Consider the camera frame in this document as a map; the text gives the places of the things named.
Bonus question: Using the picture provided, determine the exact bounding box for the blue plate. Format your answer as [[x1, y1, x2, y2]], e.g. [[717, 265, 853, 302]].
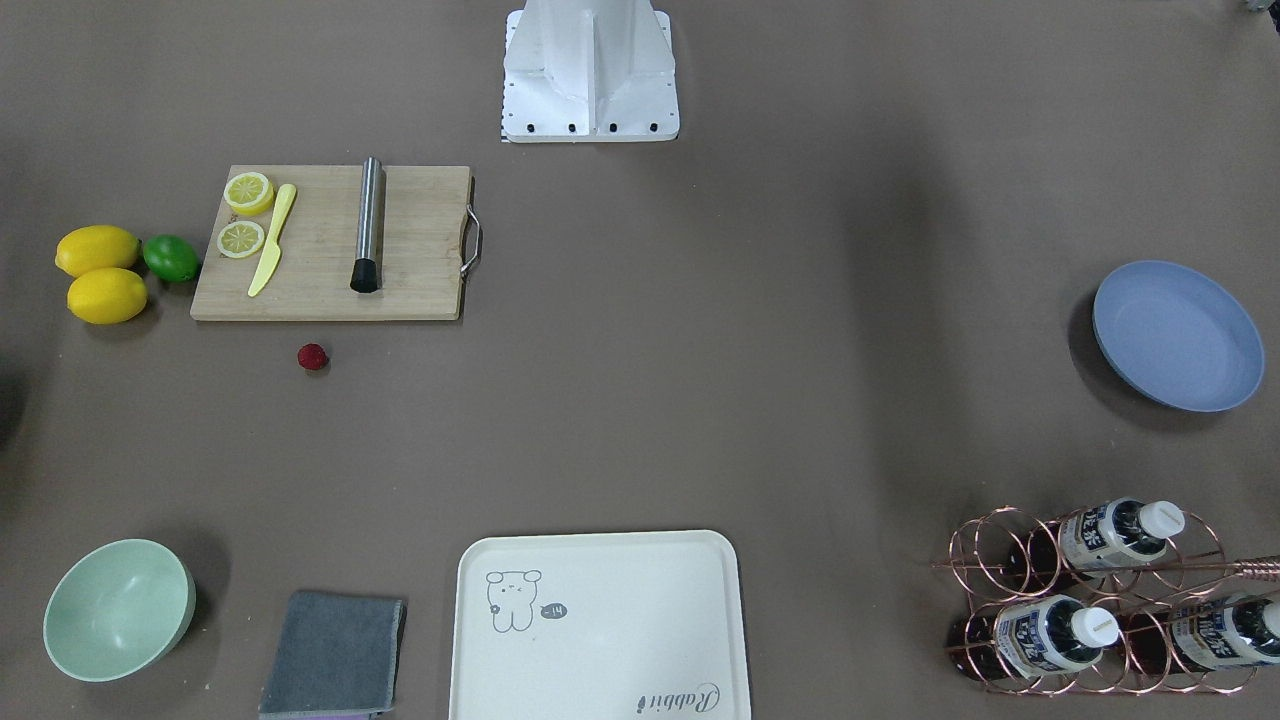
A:
[[1092, 260, 1266, 413]]

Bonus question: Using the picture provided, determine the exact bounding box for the wooden cutting board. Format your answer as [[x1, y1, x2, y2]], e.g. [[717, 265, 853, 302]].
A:
[[189, 164, 475, 322]]

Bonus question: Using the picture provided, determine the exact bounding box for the cream rabbit tray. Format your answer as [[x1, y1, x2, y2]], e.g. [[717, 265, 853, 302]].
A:
[[449, 529, 753, 719]]

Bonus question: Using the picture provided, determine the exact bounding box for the steel muddler black tip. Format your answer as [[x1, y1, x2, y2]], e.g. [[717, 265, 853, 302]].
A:
[[349, 156, 387, 293]]

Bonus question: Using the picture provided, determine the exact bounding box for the yellow plastic knife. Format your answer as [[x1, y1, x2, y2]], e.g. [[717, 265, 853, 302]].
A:
[[247, 183, 298, 297]]

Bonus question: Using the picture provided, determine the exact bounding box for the thin lemon slice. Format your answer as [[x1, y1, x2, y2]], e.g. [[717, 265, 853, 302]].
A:
[[215, 220, 266, 259]]

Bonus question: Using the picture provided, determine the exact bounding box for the grey folded cloth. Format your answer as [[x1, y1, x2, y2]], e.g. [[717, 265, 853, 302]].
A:
[[259, 591, 404, 719]]

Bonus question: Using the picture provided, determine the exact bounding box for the thick lemon half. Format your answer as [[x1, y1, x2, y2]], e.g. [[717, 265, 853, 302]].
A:
[[221, 170, 276, 217]]

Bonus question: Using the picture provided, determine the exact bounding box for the green lime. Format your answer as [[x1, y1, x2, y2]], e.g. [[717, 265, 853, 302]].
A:
[[142, 234, 201, 283]]

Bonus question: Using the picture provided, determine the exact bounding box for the lower bottle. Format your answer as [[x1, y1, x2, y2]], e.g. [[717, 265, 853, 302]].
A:
[[1124, 593, 1279, 674], [946, 594, 1121, 682]]

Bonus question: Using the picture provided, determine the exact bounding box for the top bottle white cap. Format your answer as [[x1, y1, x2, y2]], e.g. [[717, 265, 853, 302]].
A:
[[1010, 497, 1187, 585]]

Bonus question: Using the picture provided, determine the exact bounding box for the lower yellow lemon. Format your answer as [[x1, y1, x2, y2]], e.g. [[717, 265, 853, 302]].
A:
[[67, 266, 148, 325]]

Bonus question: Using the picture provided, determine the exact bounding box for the yellow lemon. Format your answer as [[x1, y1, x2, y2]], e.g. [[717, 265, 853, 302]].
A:
[[54, 224, 141, 278], [67, 266, 148, 325]]

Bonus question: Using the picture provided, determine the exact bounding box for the upper yellow lemon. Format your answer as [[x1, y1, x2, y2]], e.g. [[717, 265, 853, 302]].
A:
[[54, 224, 141, 278]]

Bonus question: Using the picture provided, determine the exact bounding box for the light green bowl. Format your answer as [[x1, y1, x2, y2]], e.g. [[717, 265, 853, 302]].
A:
[[42, 538, 196, 683]]

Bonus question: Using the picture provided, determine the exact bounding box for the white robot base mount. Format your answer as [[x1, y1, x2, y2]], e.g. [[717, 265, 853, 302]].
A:
[[500, 1, 681, 143]]

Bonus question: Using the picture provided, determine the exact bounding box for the copper wire bottle rack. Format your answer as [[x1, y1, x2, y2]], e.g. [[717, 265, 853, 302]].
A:
[[942, 497, 1277, 696]]

